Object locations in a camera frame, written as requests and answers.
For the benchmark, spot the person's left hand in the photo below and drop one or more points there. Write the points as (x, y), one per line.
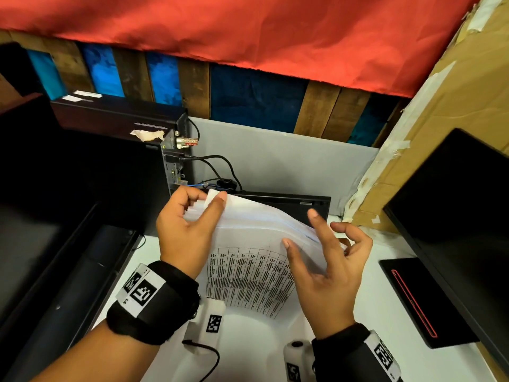
(179, 242)

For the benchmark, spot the person's right hand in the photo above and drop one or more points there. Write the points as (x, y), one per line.
(330, 298)

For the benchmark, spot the pile of printed papers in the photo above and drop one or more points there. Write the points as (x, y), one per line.
(250, 242)

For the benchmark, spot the white table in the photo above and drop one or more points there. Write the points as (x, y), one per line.
(381, 314)

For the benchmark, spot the black computer tower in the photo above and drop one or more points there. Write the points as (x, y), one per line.
(119, 175)

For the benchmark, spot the black keyboard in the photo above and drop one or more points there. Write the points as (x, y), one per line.
(294, 204)

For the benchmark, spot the silver security lock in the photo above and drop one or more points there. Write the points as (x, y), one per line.
(186, 142)

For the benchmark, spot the black monitor base red line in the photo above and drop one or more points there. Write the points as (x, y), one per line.
(437, 310)

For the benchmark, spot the crumpled beige tape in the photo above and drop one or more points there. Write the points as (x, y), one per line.
(147, 135)

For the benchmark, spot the grey divider panel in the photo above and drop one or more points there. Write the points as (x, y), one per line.
(286, 163)

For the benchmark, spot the black monitor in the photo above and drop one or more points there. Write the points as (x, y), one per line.
(39, 254)
(457, 218)

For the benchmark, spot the white paper label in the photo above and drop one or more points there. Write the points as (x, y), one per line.
(87, 94)
(71, 98)

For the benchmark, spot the red-orange cloth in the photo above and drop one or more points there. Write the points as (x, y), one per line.
(238, 31)

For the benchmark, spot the brown cardboard panel white tape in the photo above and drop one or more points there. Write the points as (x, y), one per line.
(469, 87)

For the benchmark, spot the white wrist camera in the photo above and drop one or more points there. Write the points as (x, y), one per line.
(296, 360)
(203, 326)

